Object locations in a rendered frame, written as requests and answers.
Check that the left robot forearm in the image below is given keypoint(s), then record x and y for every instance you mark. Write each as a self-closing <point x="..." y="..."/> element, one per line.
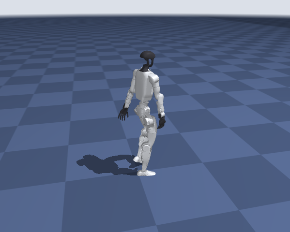
<point x="128" y="99"/>

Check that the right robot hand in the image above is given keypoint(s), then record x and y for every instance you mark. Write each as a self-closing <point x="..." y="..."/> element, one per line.
<point x="161" y="121"/>

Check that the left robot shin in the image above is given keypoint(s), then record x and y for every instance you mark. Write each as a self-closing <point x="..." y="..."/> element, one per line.
<point x="141" y="140"/>

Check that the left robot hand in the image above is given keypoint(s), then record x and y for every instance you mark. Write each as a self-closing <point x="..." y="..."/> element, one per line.
<point x="123" y="112"/>

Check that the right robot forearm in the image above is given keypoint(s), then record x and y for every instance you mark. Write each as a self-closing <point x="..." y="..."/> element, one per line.
<point x="160" y="105"/>

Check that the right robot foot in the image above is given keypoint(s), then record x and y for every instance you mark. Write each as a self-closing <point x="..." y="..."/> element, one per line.
<point x="147" y="173"/>

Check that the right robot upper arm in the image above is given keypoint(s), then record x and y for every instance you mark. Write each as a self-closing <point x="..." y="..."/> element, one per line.
<point x="154" y="80"/>

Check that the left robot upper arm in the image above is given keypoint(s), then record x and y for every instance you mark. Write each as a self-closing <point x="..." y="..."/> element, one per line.
<point x="132" y="87"/>

